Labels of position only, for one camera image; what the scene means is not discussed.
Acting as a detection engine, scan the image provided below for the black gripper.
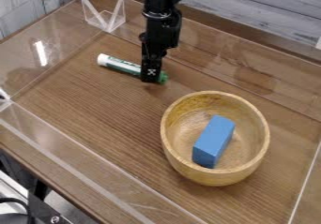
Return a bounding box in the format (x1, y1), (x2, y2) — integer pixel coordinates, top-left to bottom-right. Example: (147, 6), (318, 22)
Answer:
(139, 10), (182, 82)

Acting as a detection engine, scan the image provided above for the green and white marker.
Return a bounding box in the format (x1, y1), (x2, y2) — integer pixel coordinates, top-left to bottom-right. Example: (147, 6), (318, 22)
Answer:
(96, 53), (169, 84)

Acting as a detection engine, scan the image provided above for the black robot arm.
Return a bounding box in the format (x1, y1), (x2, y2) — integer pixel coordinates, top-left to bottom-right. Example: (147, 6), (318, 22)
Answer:
(139, 0), (182, 83)

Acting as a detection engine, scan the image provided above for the brown wooden bowl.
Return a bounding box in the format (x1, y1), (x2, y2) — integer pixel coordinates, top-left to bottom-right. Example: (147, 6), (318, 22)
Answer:
(161, 91), (272, 187)

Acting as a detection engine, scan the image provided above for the blue rectangular block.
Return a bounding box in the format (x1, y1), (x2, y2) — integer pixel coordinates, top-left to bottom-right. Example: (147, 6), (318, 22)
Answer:
(191, 115), (235, 169)

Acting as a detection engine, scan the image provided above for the clear acrylic corner bracket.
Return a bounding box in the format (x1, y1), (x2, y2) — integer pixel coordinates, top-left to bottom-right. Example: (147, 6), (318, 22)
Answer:
(80, 0), (126, 33)

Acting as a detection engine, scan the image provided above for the clear acrylic tray wall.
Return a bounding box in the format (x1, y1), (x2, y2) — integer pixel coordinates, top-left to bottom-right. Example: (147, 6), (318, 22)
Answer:
(0, 100), (202, 224)

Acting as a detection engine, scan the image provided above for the black cable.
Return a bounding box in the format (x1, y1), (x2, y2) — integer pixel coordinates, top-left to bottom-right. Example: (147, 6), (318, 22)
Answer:
(0, 197), (32, 224)

